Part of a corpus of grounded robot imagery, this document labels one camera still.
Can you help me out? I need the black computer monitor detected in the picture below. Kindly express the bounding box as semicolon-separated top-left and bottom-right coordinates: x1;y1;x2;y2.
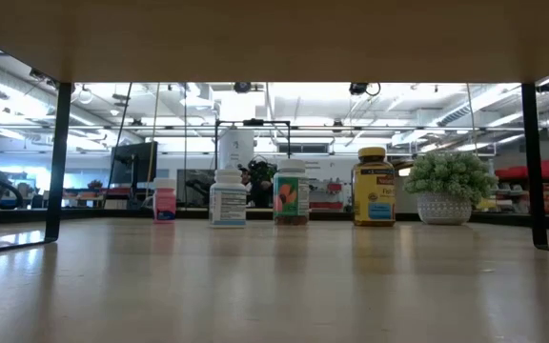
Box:
110;141;158;187

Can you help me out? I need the white medicine bottle blue label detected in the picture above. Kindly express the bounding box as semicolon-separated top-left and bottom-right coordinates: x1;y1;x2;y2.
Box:
209;169;248;229

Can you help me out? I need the small green background plant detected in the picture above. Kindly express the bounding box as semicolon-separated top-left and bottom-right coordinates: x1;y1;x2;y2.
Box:
248;157;278;181

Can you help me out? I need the green artificial plant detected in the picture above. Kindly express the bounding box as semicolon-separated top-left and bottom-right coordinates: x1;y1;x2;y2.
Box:
402;151;498;207

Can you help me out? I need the pink medicine bottle white cap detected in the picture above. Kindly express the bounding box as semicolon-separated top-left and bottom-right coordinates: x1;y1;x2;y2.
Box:
152;177;178;224

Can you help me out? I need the wooden shelf board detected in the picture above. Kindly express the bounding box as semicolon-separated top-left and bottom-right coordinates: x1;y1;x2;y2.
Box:
0;0;549;85

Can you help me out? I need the green label gummy bottle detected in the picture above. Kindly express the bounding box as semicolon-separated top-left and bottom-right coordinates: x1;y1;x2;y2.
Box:
273;158;311;227

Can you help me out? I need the white rack with red bins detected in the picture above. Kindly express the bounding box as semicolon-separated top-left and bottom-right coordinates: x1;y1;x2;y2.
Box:
309;178;352;211

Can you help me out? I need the white cylindrical appliance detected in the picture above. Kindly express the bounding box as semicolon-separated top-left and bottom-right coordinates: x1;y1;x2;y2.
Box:
217;128;255;171

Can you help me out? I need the black metal background frame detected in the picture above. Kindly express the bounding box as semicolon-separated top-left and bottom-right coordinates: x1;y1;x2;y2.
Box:
213;117;293;209

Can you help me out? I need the yellow medicine bottle yellow cap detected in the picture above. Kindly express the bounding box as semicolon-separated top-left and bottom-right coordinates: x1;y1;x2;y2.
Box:
352;146;397;228

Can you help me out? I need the white textured plant pot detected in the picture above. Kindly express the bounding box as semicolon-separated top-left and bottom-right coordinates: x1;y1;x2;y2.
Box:
416;192;474;226

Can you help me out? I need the black ceiling camera with cable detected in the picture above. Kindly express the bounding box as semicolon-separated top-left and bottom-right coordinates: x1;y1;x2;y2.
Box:
349;82;381;97

